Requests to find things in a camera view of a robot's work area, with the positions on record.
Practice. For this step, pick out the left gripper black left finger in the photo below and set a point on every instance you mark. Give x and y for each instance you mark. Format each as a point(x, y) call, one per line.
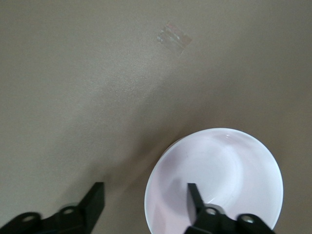
point(92, 209)

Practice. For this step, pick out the clear tape piece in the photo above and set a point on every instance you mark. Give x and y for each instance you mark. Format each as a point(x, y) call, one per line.
point(174, 37)

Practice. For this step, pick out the brown table cover sheet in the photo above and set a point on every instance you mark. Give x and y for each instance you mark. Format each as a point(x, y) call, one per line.
point(48, 73)

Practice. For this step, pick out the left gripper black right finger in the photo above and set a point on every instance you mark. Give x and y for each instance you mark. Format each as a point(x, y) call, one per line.
point(197, 209)

